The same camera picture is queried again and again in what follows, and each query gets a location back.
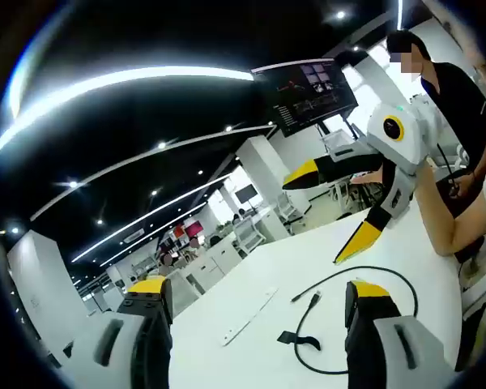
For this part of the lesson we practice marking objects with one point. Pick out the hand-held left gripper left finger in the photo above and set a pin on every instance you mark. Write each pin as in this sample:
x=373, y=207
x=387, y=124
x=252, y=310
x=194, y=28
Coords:
x=117, y=356

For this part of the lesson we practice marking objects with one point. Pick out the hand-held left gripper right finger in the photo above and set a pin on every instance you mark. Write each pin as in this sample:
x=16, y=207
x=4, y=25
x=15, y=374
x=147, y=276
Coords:
x=389, y=356

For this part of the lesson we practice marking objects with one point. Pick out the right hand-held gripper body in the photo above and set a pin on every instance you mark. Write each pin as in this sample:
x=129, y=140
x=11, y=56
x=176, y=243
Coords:
x=413, y=138

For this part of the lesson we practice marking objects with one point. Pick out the white desk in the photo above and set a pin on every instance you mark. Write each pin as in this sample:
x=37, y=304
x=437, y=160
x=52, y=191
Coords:
x=227, y=364

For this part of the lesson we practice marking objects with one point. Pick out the white flat desk strip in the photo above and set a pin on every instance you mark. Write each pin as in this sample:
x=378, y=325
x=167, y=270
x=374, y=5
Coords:
x=249, y=316

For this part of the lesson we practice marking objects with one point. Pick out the white office chair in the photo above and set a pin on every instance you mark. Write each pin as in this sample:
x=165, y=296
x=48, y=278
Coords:
x=289, y=210

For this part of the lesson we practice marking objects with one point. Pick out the large black monitor screen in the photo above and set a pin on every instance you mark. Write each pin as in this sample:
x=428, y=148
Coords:
x=308, y=97

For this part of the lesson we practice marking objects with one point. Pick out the white square pillar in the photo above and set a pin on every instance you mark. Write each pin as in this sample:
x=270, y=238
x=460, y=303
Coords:
x=44, y=291

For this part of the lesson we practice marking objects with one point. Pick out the ceiling air vent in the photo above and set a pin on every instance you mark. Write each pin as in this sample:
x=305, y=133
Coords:
x=133, y=236

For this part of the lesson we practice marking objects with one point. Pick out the white office cabinet row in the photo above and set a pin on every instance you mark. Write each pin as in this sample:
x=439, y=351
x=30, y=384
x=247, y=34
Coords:
x=218, y=259

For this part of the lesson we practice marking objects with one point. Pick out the colourful display shelf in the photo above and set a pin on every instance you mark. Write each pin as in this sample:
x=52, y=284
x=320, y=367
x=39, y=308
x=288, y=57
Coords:
x=188, y=233

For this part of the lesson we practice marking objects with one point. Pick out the long ceiling light strip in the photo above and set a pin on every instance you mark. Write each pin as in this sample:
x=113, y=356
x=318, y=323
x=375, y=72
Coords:
x=117, y=79

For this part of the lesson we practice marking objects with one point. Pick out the small dark wall monitor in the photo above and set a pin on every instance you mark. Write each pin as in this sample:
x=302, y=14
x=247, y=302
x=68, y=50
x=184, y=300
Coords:
x=246, y=193

